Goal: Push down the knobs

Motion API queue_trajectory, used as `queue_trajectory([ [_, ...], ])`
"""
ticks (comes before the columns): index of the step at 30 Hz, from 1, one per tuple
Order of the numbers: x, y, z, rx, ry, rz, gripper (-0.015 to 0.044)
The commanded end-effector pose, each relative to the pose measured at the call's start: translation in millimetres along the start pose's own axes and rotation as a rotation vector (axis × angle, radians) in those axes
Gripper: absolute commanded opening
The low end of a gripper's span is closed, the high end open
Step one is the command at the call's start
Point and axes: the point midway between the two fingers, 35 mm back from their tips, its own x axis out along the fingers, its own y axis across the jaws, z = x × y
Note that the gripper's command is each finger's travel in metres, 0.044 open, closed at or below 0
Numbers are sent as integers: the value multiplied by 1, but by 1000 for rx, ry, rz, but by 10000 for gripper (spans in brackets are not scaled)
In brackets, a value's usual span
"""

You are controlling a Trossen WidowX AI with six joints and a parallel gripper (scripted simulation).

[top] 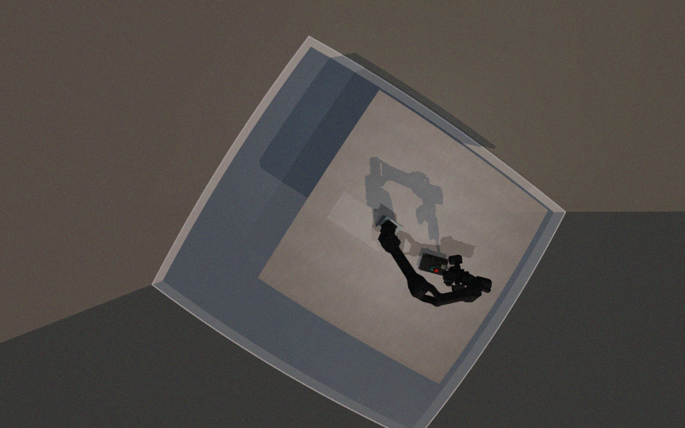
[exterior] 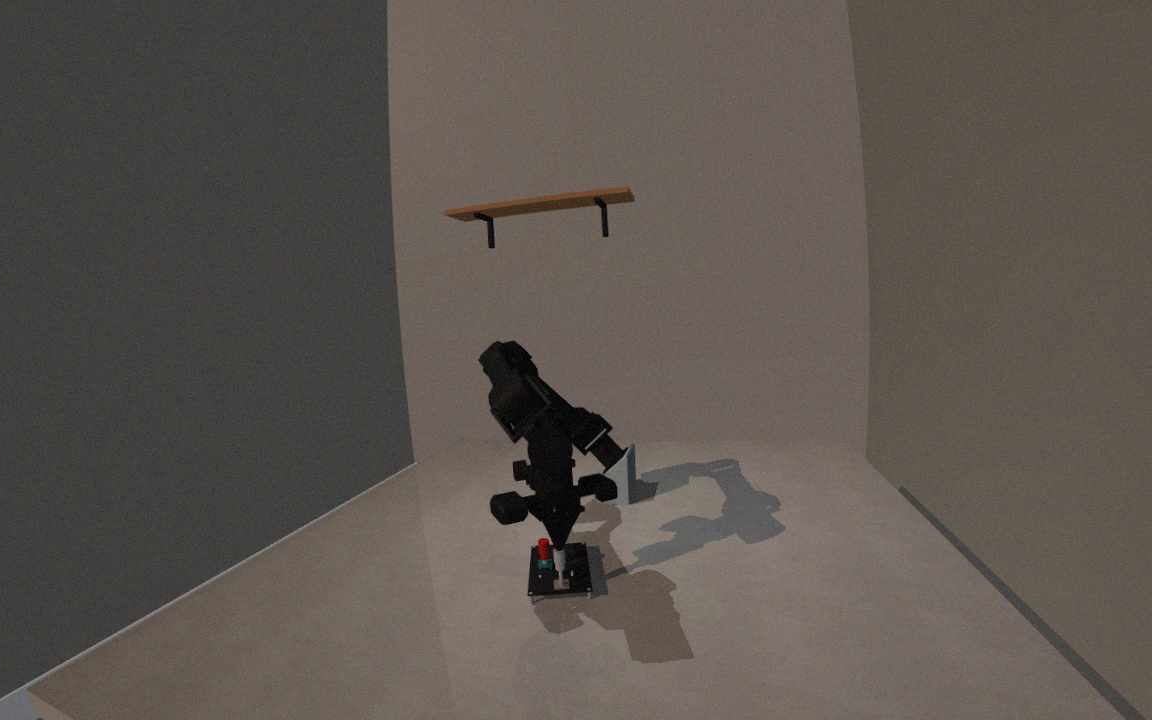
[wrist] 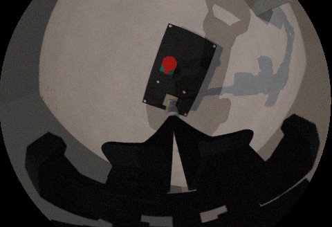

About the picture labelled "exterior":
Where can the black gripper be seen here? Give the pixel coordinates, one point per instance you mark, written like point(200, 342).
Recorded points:
point(556, 502)

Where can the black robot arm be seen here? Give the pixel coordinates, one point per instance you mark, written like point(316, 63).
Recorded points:
point(548, 423)

